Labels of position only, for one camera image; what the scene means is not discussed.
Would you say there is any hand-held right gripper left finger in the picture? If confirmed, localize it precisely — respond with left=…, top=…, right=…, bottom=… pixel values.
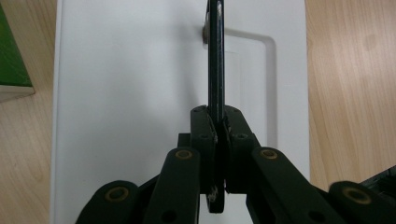
left=143, top=105, right=219, bottom=224

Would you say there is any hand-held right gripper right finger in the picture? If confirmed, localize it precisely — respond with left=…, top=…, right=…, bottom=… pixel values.
left=223, top=105, right=347, bottom=224

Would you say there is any white lid with black handle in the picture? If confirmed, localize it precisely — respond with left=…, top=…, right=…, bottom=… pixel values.
left=49, top=0, right=311, bottom=224

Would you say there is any green cardboard box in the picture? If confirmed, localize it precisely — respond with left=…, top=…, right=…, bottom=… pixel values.
left=0, top=3, right=35, bottom=104

